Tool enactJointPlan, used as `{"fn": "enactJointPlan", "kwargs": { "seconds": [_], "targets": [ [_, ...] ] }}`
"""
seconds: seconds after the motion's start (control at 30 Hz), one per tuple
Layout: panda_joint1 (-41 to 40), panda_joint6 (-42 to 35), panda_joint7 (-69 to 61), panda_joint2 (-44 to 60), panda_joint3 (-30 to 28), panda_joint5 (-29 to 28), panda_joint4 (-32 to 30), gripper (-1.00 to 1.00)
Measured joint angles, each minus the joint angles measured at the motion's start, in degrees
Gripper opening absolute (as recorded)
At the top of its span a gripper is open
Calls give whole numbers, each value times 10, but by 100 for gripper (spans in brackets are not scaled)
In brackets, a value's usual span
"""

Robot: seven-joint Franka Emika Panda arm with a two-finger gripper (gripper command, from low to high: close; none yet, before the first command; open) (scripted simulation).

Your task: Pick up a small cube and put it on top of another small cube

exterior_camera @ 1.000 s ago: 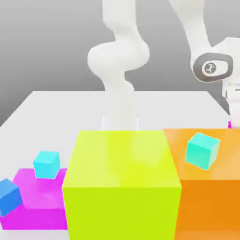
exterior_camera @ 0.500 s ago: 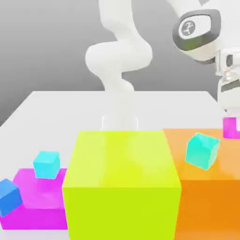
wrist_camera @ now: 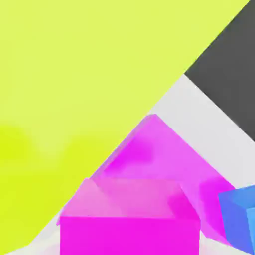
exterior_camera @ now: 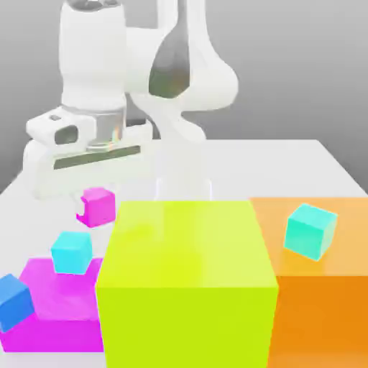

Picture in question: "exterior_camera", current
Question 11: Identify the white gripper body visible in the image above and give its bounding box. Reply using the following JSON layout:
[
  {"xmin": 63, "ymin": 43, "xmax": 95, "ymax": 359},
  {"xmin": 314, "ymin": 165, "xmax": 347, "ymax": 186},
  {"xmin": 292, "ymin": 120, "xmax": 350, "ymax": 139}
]
[{"xmin": 22, "ymin": 123, "xmax": 157, "ymax": 200}]

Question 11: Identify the small magenta cube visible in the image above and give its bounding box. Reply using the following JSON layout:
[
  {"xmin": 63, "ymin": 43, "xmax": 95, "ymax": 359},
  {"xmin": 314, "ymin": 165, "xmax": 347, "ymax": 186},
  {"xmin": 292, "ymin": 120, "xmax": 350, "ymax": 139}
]
[{"xmin": 75, "ymin": 186, "xmax": 116, "ymax": 229}]

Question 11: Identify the small cyan cube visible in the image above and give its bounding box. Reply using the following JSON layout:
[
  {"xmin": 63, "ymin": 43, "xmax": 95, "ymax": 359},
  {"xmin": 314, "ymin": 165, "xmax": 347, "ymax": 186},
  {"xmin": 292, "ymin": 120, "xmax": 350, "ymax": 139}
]
[{"xmin": 50, "ymin": 231, "xmax": 93, "ymax": 275}]

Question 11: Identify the small blue cube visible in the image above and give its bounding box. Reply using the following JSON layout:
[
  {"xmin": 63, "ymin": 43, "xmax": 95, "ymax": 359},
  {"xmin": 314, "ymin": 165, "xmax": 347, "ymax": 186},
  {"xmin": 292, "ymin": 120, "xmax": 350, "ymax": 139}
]
[{"xmin": 0, "ymin": 273, "xmax": 35, "ymax": 334}]

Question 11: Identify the small turquoise cube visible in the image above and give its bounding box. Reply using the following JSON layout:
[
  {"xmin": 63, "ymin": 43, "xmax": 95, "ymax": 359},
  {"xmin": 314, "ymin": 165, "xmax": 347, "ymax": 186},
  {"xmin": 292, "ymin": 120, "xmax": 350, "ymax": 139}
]
[{"xmin": 283, "ymin": 203, "xmax": 339, "ymax": 262}]

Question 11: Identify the large magenta box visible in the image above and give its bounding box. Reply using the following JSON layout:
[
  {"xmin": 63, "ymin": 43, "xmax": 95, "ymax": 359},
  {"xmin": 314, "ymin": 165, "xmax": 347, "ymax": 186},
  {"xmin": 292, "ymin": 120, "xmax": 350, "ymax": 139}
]
[{"xmin": 0, "ymin": 257, "xmax": 105, "ymax": 354}]

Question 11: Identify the large yellow-green box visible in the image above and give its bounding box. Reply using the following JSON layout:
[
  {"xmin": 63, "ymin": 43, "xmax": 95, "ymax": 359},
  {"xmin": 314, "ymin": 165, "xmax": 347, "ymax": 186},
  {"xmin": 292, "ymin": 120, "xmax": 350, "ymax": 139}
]
[{"xmin": 95, "ymin": 200, "xmax": 279, "ymax": 368}]

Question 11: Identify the large orange box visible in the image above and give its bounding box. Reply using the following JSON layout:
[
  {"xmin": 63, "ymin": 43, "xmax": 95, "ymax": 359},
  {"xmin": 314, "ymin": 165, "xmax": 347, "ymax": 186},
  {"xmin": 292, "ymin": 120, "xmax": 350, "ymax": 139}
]
[{"xmin": 248, "ymin": 196, "xmax": 368, "ymax": 368}]

